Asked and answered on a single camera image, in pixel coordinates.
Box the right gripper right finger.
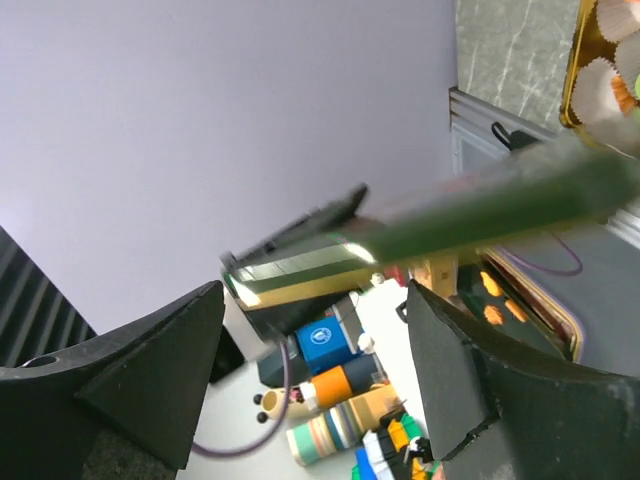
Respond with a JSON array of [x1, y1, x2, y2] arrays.
[[407, 282, 639, 479]]

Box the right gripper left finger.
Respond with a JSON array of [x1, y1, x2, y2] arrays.
[[1, 281, 224, 479]]

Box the gold tin lid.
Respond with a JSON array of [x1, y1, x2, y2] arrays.
[[222, 133, 639, 310]]

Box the orange flower cookie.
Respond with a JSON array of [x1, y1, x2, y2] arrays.
[[611, 75, 637, 114]]

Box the gold cookie tin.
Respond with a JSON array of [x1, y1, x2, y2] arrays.
[[560, 1, 639, 142]]

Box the cookie tray outside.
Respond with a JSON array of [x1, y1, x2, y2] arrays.
[[457, 249, 586, 363]]

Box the striped tape roll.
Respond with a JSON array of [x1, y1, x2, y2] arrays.
[[286, 401, 366, 467]]

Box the orange and navy cylinder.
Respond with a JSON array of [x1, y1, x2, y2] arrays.
[[297, 355, 384, 410]]

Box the blue box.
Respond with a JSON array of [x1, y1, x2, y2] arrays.
[[295, 316, 358, 376]]

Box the white paper cup bottom-left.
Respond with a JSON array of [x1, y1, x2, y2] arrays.
[[570, 57, 626, 126]]

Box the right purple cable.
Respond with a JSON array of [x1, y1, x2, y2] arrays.
[[192, 234, 584, 457]]

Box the aluminium rail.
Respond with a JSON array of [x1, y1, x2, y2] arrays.
[[447, 87, 640, 251]]

